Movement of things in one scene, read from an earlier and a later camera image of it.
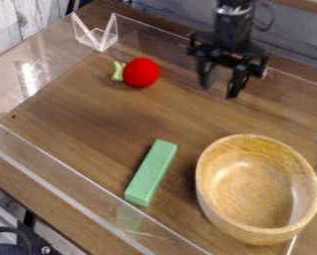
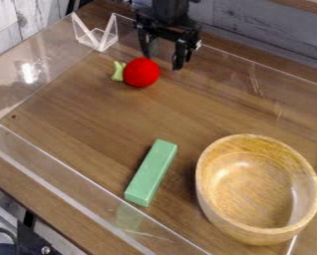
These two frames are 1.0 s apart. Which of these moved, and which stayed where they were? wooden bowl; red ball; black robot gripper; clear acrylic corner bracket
Moved: black robot gripper
Stayed: red ball; clear acrylic corner bracket; wooden bowl
